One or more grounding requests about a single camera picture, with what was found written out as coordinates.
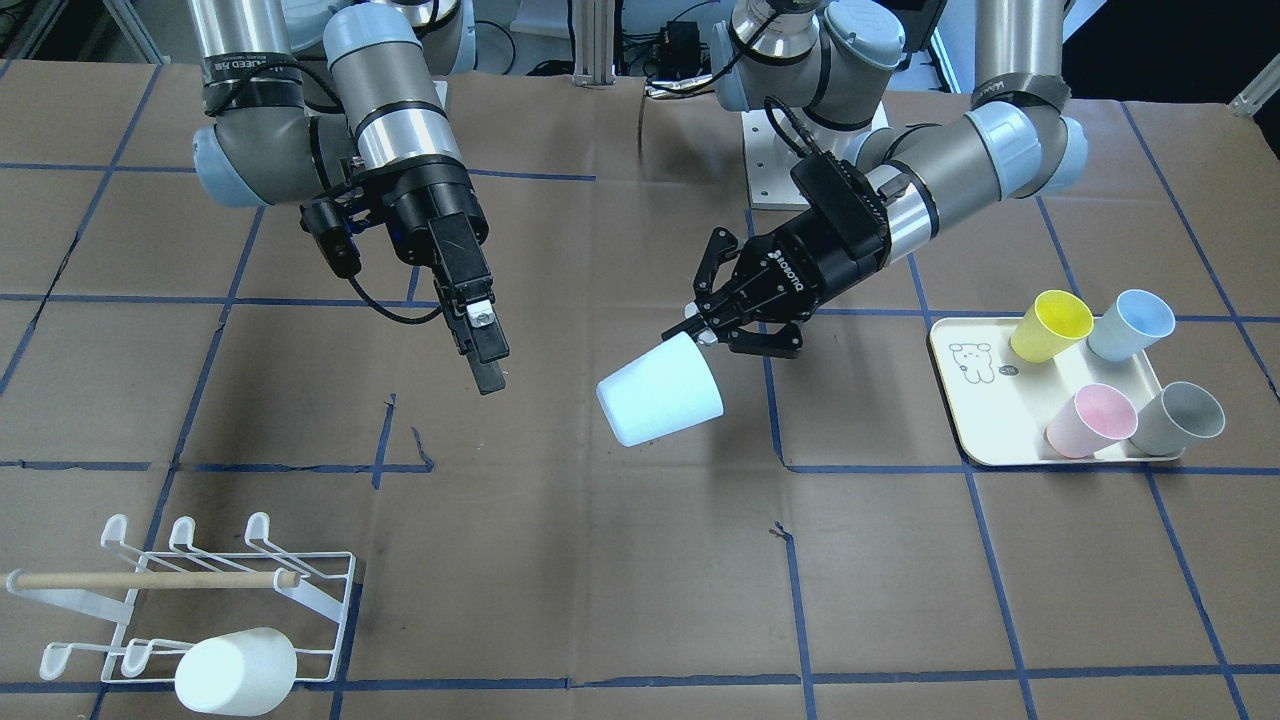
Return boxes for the white ikea cup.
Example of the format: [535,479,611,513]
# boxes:
[175,626,298,717]

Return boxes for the cream serving tray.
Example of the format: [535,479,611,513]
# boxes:
[928,316,1164,466]

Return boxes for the white wire cup rack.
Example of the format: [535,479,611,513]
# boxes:
[5,512,361,684]

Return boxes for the pink ikea cup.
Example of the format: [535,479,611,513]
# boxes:
[1044,383,1139,457]

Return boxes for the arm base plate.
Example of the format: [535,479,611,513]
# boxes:
[740,110,808,211]

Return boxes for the grey ikea cup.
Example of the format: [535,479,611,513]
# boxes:
[1129,380,1226,456]

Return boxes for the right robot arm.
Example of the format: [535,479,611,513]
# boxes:
[188,1,509,395]

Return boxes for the light blue cup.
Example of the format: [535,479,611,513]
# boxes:
[596,332,724,447]
[1087,288,1176,363]

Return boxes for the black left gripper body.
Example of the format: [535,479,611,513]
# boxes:
[735,155,890,323]

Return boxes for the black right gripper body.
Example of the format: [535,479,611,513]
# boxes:
[300,160,492,291]

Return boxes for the light blue cup front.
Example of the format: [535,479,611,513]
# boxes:
[1087,288,1176,363]

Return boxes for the yellow ikea cup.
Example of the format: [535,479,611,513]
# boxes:
[1010,290,1094,363]

